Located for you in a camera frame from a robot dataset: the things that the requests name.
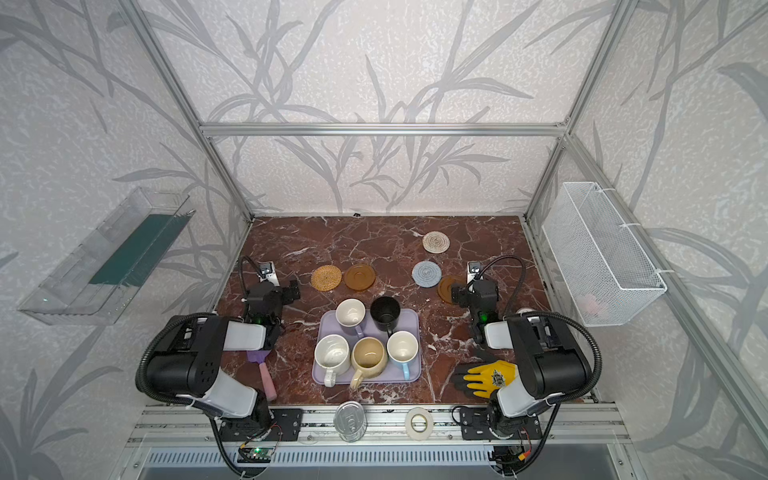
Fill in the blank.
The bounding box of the purple pink spatula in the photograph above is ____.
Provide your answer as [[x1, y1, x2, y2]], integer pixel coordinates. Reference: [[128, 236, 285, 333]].
[[246, 349, 277, 402]]

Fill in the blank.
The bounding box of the black mug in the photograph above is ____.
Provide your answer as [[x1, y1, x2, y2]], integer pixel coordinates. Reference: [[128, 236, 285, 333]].
[[370, 296, 401, 336]]

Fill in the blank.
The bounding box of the white wire basket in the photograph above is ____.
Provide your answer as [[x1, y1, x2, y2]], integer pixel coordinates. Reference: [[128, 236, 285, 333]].
[[542, 182, 667, 327]]

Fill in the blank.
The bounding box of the green lit circuit board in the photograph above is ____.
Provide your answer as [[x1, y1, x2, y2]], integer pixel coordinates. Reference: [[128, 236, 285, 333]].
[[237, 444, 277, 464]]

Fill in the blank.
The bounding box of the lavender plastic tray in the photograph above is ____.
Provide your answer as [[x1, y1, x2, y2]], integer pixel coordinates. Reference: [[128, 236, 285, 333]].
[[312, 309, 423, 386]]

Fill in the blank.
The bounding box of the pink object in basket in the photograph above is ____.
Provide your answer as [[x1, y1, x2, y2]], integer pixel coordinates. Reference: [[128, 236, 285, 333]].
[[579, 294, 605, 318]]

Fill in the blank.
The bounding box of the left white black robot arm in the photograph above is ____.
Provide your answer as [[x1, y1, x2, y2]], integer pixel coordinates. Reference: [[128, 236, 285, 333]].
[[135, 279, 301, 437]]

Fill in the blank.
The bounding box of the white mug lavender handle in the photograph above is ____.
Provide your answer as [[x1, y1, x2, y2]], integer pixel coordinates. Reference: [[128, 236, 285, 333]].
[[335, 298, 366, 338]]

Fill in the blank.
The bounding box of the clear wall shelf green mat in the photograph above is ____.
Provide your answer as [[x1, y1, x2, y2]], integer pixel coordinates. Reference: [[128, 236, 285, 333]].
[[19, 187, 196, 326]]

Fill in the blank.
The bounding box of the white tape roll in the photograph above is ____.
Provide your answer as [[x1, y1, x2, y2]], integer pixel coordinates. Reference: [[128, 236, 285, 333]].
[[404, 407, 434, 441]]

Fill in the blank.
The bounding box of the white mug blue handle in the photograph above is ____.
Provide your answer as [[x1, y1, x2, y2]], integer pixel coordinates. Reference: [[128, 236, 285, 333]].
[[387, 331, 419, 381]]

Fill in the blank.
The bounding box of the clear glass jar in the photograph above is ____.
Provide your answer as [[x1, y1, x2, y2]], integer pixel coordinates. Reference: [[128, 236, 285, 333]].
[[334, 401, 367, 443]]

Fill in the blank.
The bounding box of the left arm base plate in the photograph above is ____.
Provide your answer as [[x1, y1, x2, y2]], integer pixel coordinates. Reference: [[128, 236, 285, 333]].
[[218, 408, 303, 443]]

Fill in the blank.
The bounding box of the large white mug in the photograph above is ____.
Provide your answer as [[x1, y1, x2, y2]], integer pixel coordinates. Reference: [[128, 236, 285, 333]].
[[314, 334, 351, 388]]

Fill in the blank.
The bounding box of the beige mug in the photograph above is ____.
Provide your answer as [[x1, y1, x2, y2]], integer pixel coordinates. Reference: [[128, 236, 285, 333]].
[[349, 337, 388, 390]]

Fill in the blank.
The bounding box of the white patterned round coaster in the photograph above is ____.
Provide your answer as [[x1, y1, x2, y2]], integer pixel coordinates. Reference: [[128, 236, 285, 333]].
[[422, 231, 450, 254]]

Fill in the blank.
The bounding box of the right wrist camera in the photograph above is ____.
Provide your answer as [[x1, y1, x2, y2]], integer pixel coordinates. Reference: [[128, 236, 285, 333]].
[[466, 261, 483, 283]]

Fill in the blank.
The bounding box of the light blue woven coaster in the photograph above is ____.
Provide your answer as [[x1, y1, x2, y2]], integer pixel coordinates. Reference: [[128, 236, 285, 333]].
[[411, 261, 442, 288]]

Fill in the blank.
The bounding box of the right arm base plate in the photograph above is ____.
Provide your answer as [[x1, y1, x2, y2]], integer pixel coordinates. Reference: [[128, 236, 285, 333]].
[[452, 406, 543, 441]]

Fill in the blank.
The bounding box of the brown wooden coaster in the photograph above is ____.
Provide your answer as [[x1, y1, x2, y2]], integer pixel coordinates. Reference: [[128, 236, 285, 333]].
[[343, 264, 377, 291], [437, 275, 465, 305]]

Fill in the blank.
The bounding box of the yellow black work glove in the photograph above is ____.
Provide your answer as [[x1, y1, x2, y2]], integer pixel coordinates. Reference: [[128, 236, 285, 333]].
[[450, 360, 518, 399]]

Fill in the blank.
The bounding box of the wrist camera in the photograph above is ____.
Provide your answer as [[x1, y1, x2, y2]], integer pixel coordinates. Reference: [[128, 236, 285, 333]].
[[466, 261, 483, 283], [258, 262, 280, 286]]

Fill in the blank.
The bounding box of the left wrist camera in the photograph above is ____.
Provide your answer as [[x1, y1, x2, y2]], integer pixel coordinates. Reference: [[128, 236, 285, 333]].
[[258, 262, 280, 286]]

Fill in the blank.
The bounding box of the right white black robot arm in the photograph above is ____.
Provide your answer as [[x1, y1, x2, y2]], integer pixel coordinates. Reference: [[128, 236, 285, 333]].
[[450, 279, 602, 440]]

